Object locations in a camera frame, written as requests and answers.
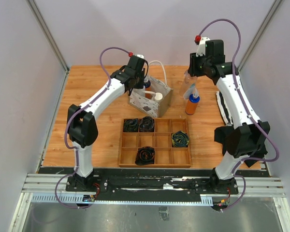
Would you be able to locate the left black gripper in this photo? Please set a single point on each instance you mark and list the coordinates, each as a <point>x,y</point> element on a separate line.
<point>140,85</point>

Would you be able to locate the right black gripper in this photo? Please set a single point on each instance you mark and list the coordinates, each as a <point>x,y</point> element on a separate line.
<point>193,70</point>

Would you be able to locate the white round cap bottle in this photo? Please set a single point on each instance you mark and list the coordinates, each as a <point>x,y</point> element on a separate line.
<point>158,97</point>

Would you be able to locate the clear bottle pink cap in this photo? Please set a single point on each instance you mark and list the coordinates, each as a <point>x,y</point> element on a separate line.
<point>188,86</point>

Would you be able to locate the blue pump bottle orange base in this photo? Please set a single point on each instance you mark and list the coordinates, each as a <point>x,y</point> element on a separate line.
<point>193,101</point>

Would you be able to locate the black white striped cloth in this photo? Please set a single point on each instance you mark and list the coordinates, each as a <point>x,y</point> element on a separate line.
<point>224,110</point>

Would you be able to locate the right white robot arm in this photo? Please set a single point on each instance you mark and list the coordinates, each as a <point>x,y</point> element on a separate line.
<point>229,84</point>

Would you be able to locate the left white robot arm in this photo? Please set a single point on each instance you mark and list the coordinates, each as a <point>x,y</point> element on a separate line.
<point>82,131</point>

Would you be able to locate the rolled dark belt top left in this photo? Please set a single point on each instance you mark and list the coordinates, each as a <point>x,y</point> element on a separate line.
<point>131,125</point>

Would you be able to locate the rolled dark belt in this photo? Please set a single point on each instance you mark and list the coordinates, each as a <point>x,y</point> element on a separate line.
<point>131,125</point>
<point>147,124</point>

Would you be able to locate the rolled blue yellow belt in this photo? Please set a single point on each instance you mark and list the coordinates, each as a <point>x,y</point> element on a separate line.
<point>179,139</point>

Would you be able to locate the rolled black orange belt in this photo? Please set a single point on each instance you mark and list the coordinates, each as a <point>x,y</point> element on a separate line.
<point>145,156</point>

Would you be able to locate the wooden compartment tray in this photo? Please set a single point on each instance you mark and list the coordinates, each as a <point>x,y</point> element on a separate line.
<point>166,155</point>

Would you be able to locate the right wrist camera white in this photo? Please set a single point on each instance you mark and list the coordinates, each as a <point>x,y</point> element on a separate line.
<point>201,43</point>

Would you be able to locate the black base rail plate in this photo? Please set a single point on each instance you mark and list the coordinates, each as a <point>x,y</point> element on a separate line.
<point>151,185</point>

